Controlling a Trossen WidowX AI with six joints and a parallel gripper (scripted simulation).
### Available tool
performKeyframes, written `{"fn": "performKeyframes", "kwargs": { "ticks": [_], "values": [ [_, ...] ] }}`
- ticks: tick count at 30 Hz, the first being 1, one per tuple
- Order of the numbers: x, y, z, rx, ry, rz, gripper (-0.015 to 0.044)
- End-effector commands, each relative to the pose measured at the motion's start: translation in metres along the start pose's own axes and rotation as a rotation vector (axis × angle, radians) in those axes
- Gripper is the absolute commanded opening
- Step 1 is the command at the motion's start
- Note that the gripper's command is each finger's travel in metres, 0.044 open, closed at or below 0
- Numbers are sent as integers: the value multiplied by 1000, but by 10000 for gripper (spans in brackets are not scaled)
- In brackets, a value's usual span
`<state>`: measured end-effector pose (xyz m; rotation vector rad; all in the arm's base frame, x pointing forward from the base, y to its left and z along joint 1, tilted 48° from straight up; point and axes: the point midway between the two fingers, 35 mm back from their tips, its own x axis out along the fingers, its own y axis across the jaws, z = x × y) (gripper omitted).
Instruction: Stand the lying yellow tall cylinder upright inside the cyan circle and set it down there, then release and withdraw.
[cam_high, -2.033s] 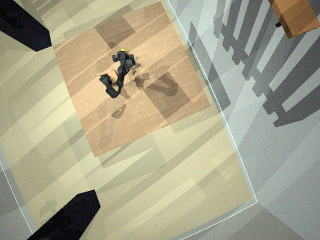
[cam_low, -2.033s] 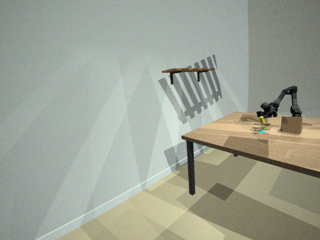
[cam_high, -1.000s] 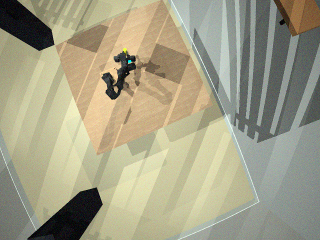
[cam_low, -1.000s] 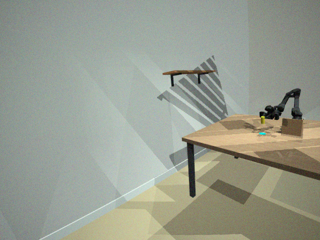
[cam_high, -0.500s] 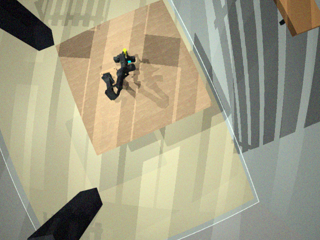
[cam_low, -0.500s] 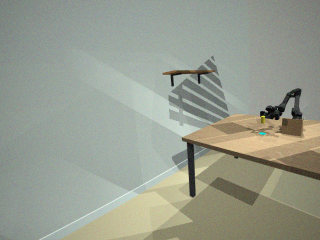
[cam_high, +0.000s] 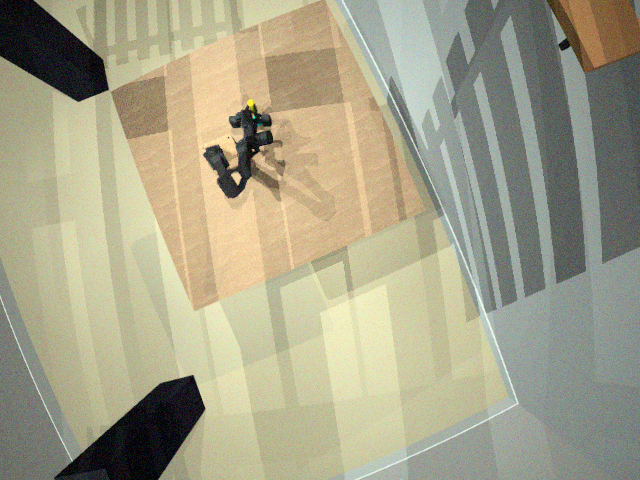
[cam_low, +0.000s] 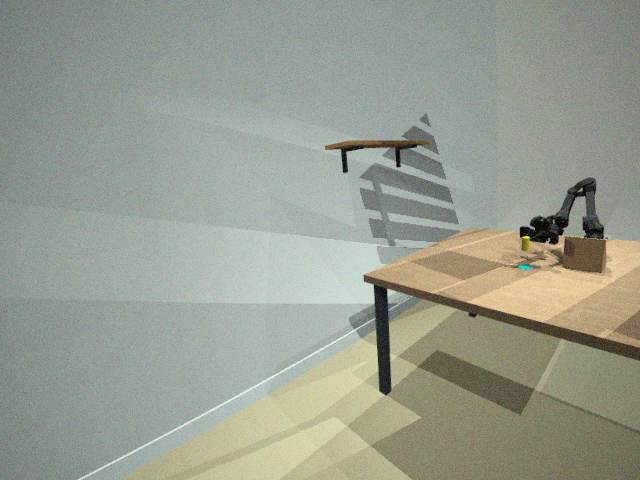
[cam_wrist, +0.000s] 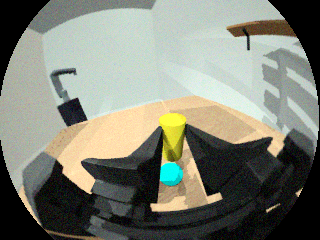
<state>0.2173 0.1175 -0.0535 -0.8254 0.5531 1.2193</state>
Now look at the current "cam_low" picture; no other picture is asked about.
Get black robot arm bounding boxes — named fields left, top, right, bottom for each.
left=530, top=177, right=604, bottom=239

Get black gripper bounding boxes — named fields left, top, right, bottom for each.
left=520, top=226, right=559, bottom=245

